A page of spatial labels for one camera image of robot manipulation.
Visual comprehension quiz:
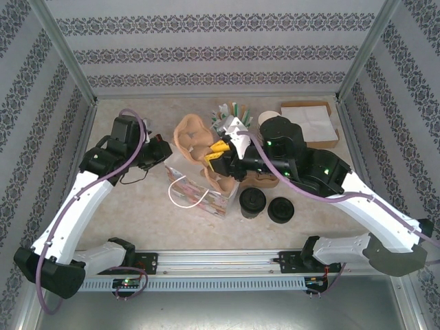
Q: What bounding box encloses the pulp cup carrier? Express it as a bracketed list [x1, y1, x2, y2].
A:
[171, 113, 240, 193]

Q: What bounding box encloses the cartoon print paper bag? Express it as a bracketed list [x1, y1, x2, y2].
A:
[164, 151, 238, 219]

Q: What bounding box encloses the black plastic coffee lid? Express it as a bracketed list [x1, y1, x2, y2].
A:
[239, 188, 267, 212]

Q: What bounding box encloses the stack of white paper cups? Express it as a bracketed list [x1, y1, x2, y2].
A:
[256, 110, 283, 142]

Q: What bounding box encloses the white paper napkin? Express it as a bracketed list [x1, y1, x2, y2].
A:
[302, 120, 338, 142]
[280, 104, 331, 127]

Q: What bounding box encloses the brown cardboard napkin box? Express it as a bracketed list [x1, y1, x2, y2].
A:
[280, 100, 341, 149]

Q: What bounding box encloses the black lid on table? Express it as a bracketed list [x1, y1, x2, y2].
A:
[267, 195, 296, 224]

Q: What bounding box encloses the aluminium frame bar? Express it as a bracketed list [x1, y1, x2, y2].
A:
[338, 101, 391, 248]
[68, 101, 100, 173]
[94, 91, 340, 101]

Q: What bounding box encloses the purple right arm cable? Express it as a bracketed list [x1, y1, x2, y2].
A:
[236, 129, 440, 265]

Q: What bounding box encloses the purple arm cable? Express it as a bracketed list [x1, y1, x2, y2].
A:
[36, 108, 145, 316]
[236, 129, 440, 265]

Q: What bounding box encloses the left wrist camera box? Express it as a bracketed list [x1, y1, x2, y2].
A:
[142, 118, 155, 145]

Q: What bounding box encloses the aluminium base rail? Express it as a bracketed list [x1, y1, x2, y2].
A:
[74, 250, 379, 276]

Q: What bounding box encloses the aluminium frame post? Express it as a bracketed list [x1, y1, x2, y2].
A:
[27, 0, 99, 106]
[333, 0, 403, 102]

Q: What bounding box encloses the white perforated cable tray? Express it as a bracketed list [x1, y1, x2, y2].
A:
[80, 274, 327, 293]

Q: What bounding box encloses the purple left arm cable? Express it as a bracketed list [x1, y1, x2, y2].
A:
[36, 108, 145, 316]

